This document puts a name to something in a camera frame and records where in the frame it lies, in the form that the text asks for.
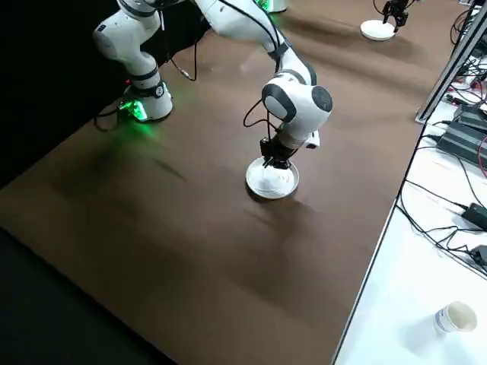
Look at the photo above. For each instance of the aluminium camera mount post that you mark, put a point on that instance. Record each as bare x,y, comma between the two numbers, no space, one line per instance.
449,66

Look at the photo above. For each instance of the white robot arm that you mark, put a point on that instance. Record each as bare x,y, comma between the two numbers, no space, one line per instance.
296,110
279,5

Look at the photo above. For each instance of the white round plate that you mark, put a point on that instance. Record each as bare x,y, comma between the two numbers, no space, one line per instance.
374,31
289,186

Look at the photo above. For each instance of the white paper cup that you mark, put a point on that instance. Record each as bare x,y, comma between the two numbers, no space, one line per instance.
445,321

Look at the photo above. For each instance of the black power adapter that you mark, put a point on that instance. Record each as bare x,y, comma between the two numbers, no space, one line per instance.
481,254
475,214

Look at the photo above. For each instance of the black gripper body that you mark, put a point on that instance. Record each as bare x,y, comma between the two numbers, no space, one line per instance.
277,150
395,5

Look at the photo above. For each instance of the large black power supply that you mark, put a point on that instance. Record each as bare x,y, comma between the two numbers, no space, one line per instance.
464,146

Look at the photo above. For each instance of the black power supply box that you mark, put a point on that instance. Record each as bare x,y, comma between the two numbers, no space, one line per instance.
473,116

